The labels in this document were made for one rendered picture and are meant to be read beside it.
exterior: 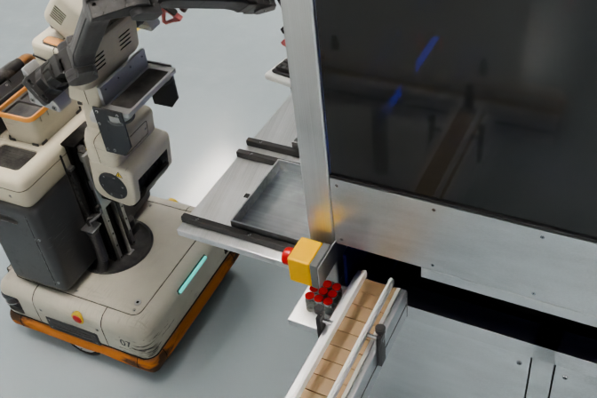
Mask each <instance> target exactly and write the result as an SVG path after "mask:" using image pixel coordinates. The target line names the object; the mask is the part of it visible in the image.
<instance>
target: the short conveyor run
mask: <svg viewBox="0 0 597 398"><path fill-rule="evenodd" d="M366 277H367V271H366V270H362V271H361V273H360V275H355V276H354V278H353V279H352V281H351V282H350V284H349V285H348V287H347V289H346V291H345V293H344V295H343V297H342V298H341V300H340V301H339V303H338V305H337V307H336V309H335V310H334V312H333V314H332V316H331V317H330V319H329V320H328V319H325V316H324V306H323V305H321V304H318V305H315V306H314V312H315V313H316V314H317V316H316V317H315V320H316V327H317V334H318V340H317V341H316V343H315V345H314V347H313V349H312V351H311V353H310V354H309V356H308V357H307V359H306V361H305V363H304V365H303V366H302V368H301V370H300V372H299V373H298V375H297V377H296V378H295V380H294V382H293V384H292V385H291V388H290V390H289V391H288V393H287V394H286V396H285V397H284V398H368V397H369V395H370V391H371V389H372V387H373V386H374V384H375V382H376V380H377V378H378V375H379V373H380V371H381V369H382V367H383V365H384V363H385V361H386V358H387V357H388V355H389V353H390V351H391V348H392V346H393V344H394V342H395V340H396V338H397V336H398V334H399V332H400V330H401V328H402V325H403V323H404V321H405V319H406V317H407V316H408V297H407V291H406V290H404V289H400V288H395V287H393V286H394V279H393V278H391V277H390V278H389V280H388V282H387V284H386V285H385V284H383V283H377V282H374V281H371V280H368V279H366Z"/></svg>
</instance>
